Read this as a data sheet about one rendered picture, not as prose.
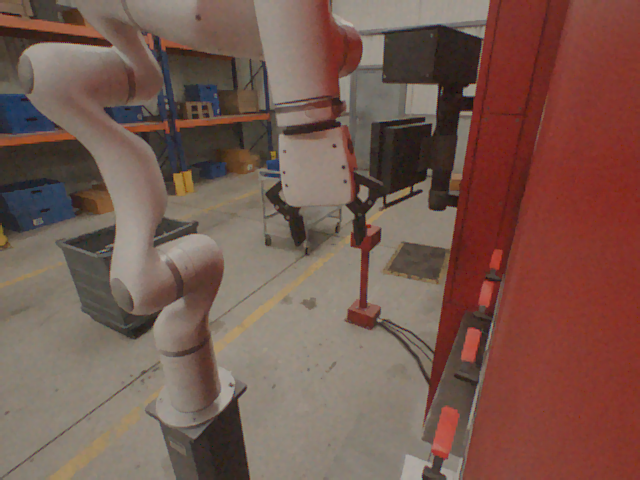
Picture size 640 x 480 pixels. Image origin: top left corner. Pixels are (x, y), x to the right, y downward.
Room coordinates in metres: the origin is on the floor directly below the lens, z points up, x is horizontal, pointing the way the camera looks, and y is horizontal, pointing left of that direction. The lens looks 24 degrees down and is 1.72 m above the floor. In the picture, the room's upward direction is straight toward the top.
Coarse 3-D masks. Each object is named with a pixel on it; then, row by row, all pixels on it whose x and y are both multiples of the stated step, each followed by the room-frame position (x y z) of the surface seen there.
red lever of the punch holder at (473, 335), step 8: (472, 328) 0.51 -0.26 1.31; (472, 336) 0.49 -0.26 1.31; (464, 344) 0.49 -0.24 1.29; (472, 344) 0.48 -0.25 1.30; (464, 352) 0.48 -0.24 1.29; (472, 352) 0.47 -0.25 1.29; (464, 360) 0.47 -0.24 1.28; (472, 360) 0.46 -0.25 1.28; (456, 368) 0.46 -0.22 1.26; (464, 368) 0.46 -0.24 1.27; (456, 376) 0.45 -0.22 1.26; (464, 376) 0.44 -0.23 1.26; (472, 376) 0.44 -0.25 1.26
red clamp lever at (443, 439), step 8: (448, 408) 0.34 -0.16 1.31; (440, 416) 0.33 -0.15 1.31; (448, 416) 0.32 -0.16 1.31; (456, 416) 0.32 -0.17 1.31; (440, 424) 0.32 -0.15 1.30; (448, 424) 0.32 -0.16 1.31; (456, 424) 0.32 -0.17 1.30; (440, 432) 0.31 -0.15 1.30; (448, 432) 0.31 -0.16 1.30; (440, 440) 0.30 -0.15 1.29; (448, 440) 0.30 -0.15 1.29; (432, 448) 0.30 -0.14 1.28; (440, 448) 0.30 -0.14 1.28; (448, 448) 0.30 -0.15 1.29; (440, 456) 0.29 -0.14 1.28; (448, 456) 0.29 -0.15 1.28; (432, 464) 0.29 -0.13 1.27; (440, 464) 0.29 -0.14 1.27; (424, 472) 0.28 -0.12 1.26; (432, 472) 0.28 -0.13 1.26; (440, 472) 0.28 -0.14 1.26
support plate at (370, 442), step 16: (368, 416) 0.57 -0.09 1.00; (352, 432) 0.53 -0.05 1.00; (368, 432) 0.53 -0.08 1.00; (384, 432) 0.53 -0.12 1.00; (400, 432) 0.53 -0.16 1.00; (352, 448) 0.49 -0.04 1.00; (368, 448) 0.49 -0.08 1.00; (384, 448) 0.49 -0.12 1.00; (400, 448) 0.49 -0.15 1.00; (416, 448) 0.49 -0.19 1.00; (336, 464) 0.46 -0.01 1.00; (352, 464) 0.46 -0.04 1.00; (368, 464) 0.46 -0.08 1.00; (384, 464) 0.46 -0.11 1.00; (400, 464) 0.46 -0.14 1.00; (448, 464) 0.46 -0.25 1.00
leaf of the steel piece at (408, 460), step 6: (408, 456) 0.47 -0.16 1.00; (402, 462) 0.45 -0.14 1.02; (408, 462) 0.46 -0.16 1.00; (414, 462) 0.46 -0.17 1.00; (420, 462) 0.46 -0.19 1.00; (426, 462) 0.46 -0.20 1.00; (402, 468) 0.45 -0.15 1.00; (408, 468) 0.45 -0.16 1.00; (414, 468) 0.45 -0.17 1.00; (420, 468) 0.45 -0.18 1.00; (444, 468) 0.45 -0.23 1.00; (402, 474) 0.44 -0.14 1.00; (408, 474) 0.44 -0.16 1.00; (414, 474) 0.44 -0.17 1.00; (420, 474) 0.44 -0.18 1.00; (450, 474) 0.44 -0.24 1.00
